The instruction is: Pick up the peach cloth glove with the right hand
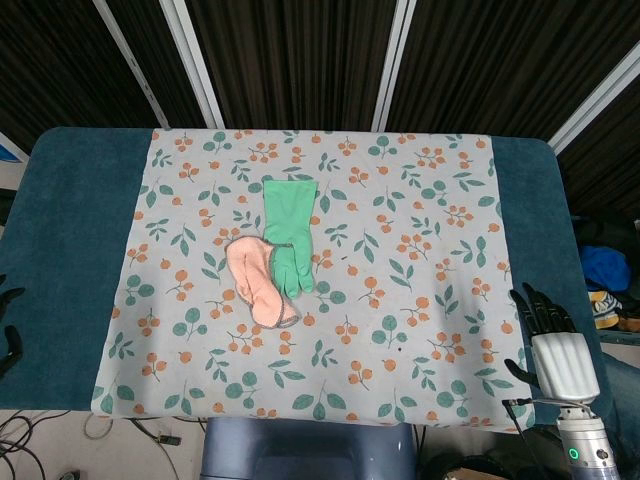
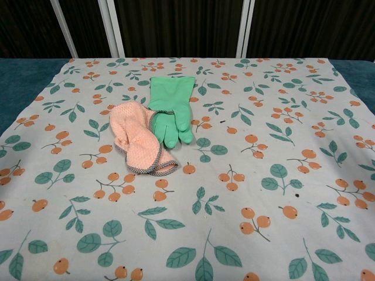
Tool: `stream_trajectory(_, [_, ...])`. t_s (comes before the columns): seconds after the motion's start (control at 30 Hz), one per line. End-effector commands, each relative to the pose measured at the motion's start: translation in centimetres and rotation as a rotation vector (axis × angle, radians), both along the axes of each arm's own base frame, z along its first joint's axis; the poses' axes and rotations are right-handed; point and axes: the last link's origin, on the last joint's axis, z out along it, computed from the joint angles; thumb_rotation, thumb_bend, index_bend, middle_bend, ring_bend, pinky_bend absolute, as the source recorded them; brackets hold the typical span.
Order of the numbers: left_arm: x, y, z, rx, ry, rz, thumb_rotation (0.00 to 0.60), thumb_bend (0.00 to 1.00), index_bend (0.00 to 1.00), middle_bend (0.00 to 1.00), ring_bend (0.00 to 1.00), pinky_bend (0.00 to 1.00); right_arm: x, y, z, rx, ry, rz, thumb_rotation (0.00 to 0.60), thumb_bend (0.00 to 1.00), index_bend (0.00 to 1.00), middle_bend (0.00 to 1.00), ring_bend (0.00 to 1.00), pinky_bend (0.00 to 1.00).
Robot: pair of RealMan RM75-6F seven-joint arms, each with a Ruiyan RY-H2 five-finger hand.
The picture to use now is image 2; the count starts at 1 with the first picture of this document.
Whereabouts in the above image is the pink dish cloth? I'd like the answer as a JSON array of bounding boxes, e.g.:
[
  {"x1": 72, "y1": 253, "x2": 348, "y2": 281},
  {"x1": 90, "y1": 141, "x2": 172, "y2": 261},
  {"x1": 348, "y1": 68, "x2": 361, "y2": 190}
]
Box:
[{"x1": 109, "y1": 101, "x2": 180, "y2": 177}]

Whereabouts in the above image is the green rubber glove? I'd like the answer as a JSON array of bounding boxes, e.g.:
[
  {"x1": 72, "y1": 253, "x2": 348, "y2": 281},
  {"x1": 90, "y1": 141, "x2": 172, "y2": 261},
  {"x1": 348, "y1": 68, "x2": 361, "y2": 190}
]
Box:
[{"x1": 146, "y1": 76, "x2": 197, "y2": 149}]

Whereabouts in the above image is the white metal frame post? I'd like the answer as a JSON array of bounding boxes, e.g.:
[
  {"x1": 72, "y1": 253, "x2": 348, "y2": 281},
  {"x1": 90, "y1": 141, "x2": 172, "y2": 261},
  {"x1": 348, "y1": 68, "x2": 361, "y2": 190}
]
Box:
[
  {"x1": 97, "y1": 0, "x2": 127, "y2": 59},
  {"x1": 235, "y1": 0, "x2": 256, "y2": 59},
  {"x1": 49, "y1": 0, "x2": 79, "y2": 59}
]

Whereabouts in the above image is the white floral berry tablecloth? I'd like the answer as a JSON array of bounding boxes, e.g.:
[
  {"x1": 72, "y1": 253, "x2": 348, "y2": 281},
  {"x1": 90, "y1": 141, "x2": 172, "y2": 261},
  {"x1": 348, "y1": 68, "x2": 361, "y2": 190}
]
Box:
[{"x1": 0, "y1": 57, "x2": 375, "y2": 281}]

